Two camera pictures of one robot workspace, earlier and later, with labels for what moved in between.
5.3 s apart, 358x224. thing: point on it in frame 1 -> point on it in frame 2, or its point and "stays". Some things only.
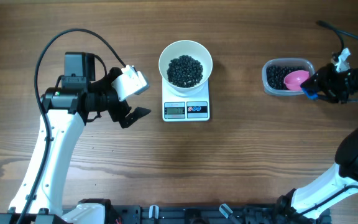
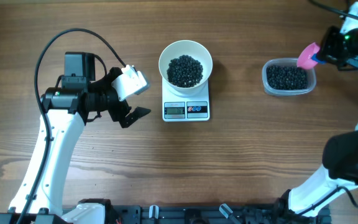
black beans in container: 275,75 stays
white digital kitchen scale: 185,109 stays
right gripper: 326,81 -> 329,50
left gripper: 118,114 stays
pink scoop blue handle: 293,79 -> 308,57
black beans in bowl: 184,71 stays
